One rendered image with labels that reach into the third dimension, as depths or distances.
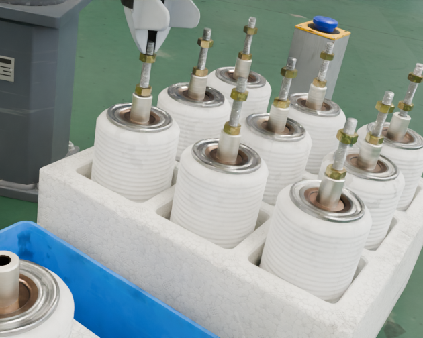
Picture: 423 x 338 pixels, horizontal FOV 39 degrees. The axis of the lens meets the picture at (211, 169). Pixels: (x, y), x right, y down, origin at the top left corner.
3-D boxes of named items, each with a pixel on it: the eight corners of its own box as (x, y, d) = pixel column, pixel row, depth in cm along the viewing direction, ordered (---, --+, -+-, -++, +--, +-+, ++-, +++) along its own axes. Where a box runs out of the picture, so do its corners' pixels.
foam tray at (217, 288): (32, 288, 78) (37, 167, 69) (197, 186, 109) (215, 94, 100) (302, 464, 62) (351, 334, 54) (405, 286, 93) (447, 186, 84)
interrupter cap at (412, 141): (365, 142, 76) (367, 137, 75) (364, 121, 82) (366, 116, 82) (426, 157, 75) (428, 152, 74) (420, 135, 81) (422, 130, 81)
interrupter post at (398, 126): (385, 139, 78) (393, 116, 76) (384, 133, 80) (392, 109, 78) (403, 144, 77) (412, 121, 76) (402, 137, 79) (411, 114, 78)
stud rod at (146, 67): (138, 107, 68) (147, 43, 64) (135, 104, 69) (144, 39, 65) (146, 107, 68) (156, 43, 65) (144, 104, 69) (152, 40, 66)
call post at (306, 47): (252, 194, 110) (293, 27, 95) (270, 181, 115) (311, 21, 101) (287, 210, 107) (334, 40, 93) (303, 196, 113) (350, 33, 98)
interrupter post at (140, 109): (127, 123, 68) (130, 96, 67) (129, 115, 70) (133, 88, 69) (148, 127, 68) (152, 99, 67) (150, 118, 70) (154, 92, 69)
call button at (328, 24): (306, 29, 96) (309, 17, 95) (316, 26, 99) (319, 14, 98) (329, 37, 95) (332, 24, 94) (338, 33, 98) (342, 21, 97)
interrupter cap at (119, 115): (101, 129, 66) (101, 123, 65) (111, 102, 72) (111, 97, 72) (169, 140, 66) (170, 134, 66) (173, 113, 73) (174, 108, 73)
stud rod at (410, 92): (403, 122, 77) (423, 66, 73) (395, 119, 77) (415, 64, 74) (405, 121, 77) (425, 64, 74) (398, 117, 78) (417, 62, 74)
